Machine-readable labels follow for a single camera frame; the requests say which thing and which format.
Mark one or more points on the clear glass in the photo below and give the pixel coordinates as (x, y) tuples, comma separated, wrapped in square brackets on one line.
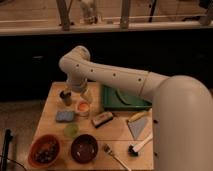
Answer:
[(86, 95)]

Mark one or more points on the paper cup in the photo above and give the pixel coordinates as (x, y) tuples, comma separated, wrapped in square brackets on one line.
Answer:
[(83, 109)]

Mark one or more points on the green apple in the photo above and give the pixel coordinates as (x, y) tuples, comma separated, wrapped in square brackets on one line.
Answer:
[(71, 130)]

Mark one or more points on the white handled black brush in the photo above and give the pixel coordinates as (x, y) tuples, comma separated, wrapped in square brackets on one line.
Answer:
[(133, 150)]

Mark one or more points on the black eraser block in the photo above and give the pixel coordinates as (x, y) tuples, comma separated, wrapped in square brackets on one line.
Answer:
[(101, 119)]

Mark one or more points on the yellow handled grey spatula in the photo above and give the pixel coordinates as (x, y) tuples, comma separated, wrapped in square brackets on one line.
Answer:
[(136, 123)]

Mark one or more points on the blue sponge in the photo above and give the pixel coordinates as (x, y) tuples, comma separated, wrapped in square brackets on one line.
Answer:
[(64, 116)]

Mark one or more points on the orange bowl with contents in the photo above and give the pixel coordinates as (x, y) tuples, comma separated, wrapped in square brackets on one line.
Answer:
[(44, 151)]

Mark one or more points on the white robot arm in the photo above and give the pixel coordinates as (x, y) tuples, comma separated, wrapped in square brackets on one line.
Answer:
[(182, 108)]

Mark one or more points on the dark brown bowl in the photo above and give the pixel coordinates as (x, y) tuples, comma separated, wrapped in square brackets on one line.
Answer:
[(84, 148)]

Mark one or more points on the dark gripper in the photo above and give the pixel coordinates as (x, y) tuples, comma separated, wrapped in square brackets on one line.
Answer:
[(65, 96)]

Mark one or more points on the black stand at left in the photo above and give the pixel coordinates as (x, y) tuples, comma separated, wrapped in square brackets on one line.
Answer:
[(4, 156)]

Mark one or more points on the green tray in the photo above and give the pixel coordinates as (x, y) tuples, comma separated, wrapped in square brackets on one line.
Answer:
[(112, 99)]

